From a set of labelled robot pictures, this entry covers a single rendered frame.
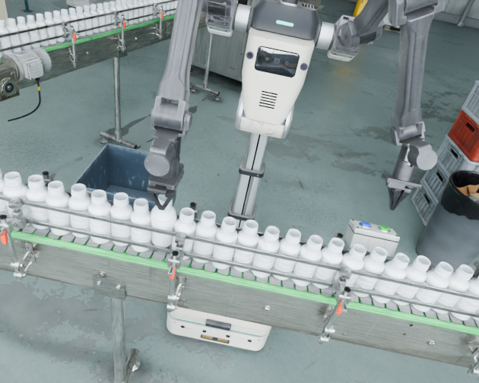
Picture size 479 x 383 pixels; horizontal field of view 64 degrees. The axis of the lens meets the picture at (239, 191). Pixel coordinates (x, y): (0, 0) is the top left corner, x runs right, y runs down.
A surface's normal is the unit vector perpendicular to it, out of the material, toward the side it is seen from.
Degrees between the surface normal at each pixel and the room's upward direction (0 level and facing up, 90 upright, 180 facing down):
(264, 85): 90
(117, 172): 90
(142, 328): 0
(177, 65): 60
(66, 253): 90
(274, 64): 90
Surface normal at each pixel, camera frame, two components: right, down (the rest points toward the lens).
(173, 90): -0.02, 0.11
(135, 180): -0.12, 0.58
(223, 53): -0.42, 0.50
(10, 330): 0.17, -0.78
